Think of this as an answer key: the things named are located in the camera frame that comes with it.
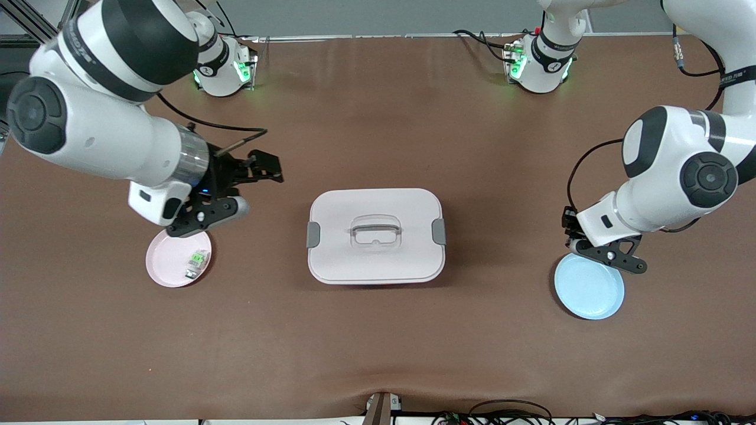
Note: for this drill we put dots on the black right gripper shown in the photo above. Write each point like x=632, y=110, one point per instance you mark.
x=223, y=173

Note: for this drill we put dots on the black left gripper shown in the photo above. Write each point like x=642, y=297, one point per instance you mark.
x=570, y=225

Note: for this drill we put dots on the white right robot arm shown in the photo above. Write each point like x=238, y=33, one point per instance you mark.
x=100, y=136

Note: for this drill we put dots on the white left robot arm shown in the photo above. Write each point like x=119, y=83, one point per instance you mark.
x=661, y=195

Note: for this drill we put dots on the white lidded storage box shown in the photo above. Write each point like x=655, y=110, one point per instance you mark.
x=375, y=236

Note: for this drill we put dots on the light blue round plate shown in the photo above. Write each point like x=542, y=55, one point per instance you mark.
x=590, y=295

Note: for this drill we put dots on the pink round plate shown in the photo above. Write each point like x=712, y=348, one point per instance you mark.
x=168, y=265

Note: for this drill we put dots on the brown table mat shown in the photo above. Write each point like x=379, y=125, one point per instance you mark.
x=378, y=354

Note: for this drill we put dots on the green switch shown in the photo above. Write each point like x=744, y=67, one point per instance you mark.
x=198, y=258

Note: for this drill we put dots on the small grey switch part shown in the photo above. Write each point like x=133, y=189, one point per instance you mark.
x=191, y=273

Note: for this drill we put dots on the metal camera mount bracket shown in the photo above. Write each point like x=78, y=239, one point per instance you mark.
x=381, y=410

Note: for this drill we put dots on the aluminium frame profile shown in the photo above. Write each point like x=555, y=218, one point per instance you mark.
x=23, y=18

